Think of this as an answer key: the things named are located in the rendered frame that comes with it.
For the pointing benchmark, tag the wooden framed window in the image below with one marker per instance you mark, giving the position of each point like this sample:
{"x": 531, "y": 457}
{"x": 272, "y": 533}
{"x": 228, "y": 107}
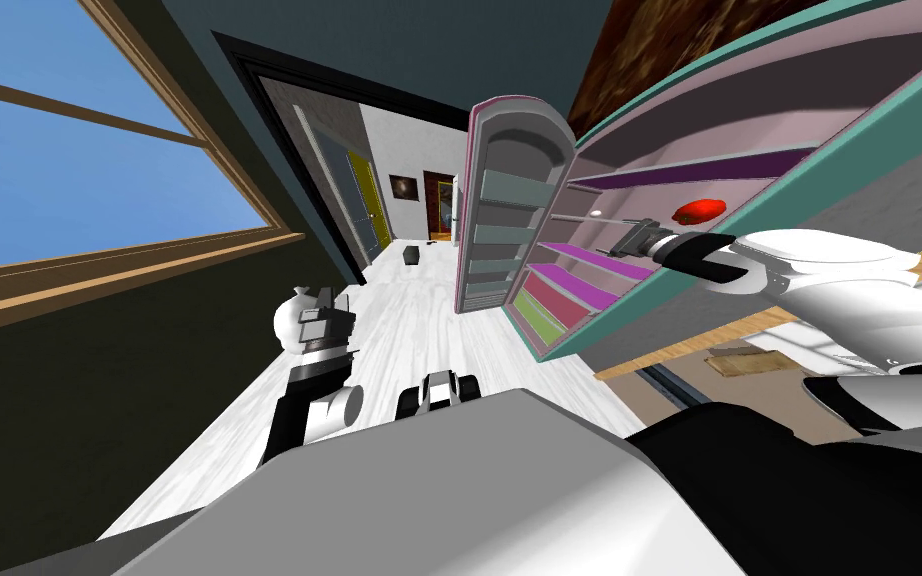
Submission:
{"x": 69, "y": 160}

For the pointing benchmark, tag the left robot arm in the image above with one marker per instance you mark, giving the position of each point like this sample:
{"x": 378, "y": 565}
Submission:
{"x": 294, "y": 408}

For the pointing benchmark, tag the teal fridge with pink inside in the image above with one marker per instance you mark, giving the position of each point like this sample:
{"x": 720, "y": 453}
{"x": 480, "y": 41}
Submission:
{"x": 749, "y": 112}

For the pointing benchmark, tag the flat brown cardboard piece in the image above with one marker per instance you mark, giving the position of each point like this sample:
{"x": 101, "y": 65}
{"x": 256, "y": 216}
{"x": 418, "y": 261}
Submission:
{"x": 751, "y": 362}

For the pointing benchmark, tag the red tomato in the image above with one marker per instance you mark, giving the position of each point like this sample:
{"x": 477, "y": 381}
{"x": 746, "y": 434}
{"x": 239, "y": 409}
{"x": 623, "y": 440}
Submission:
{"x": 698, "y": 211}

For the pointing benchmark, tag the small black box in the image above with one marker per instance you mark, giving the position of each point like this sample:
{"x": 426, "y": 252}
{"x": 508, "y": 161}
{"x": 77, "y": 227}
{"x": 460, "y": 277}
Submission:
{"x": 411, "y": 254}

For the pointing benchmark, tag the brown door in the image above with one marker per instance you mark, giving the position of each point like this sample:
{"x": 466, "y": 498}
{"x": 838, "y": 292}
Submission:
{"x": 437, "y": 204}

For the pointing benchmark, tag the pink and grey fridge door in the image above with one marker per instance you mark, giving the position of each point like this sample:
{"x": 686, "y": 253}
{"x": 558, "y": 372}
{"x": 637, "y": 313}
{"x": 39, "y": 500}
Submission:
{"x": 513, "y": 216}

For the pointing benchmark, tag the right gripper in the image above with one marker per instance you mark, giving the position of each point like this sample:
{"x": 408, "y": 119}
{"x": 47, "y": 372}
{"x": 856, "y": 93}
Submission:
{"x": 642, "y": 238}

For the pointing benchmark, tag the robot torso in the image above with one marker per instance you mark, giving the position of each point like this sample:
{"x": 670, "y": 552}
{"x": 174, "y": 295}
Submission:
{"x": 445, "y": 496}

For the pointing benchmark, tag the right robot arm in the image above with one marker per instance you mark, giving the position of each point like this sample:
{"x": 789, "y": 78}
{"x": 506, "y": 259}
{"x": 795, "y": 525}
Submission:
{"x": 845, "y": 296}

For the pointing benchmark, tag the yellow door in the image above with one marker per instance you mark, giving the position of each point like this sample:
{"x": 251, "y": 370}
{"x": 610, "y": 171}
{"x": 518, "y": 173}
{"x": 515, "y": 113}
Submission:
{"x": 370, "y": 200}

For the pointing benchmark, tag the dark picture on wall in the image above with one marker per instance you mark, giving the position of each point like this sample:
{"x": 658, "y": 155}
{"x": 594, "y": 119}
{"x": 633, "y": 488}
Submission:
{"x": 403, "y": 187}

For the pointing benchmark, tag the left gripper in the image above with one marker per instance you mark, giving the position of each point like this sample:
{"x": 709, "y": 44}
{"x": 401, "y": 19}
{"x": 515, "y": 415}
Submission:
{"x": 326, "y": 326}

